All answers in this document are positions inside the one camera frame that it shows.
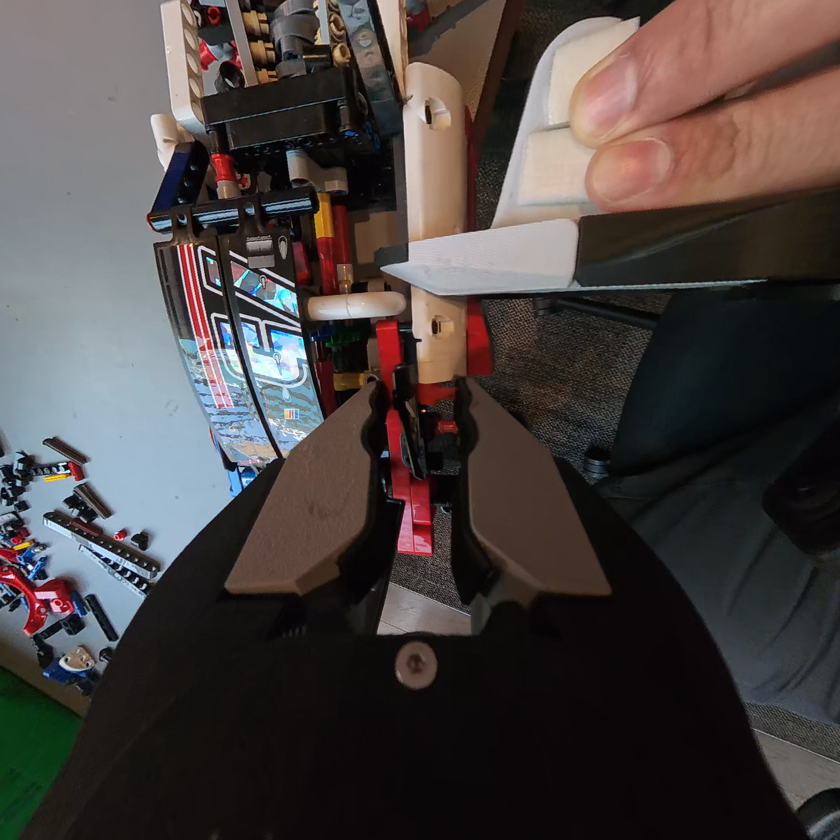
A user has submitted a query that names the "person's right hand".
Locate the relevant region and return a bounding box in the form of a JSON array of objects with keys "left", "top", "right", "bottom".
[{"left": 570, "top": 0, "right": 840, "bottom": 214}]

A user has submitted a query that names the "black office chair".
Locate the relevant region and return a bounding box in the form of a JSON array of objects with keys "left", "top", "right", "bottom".
[{"left": 530, "top": 292, "right": 840, "bottom": 555}]

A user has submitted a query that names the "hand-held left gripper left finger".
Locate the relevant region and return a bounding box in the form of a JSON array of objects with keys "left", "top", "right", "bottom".
[{"left": 223, "top": 379, "right": 404, "bottom": 605}]

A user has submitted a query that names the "red white brick subassembly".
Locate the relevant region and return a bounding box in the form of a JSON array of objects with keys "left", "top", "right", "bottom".
[{"left": 400, "top": 62, "right": 494, "bottom": 388}]

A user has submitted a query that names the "green sheet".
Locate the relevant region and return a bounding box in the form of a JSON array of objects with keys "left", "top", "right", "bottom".
[{"left": 0, "top": 666, "right": 85, "bottom": 840}]

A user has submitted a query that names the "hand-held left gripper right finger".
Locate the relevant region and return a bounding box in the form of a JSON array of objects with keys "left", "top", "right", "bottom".
[{"left": 451, "top": 378, "right": 614, "bottom": 608}]

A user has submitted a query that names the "pile of loose brick parts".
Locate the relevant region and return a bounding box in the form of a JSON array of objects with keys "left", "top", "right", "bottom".
[{"left": 0, "top": 430, "right": 164, "bottom": 698}]

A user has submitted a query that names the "toy brick race car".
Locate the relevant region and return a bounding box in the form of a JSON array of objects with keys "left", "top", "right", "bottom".
[{"left": 147, "top": 0, "right": 460, "bottom": 559}]

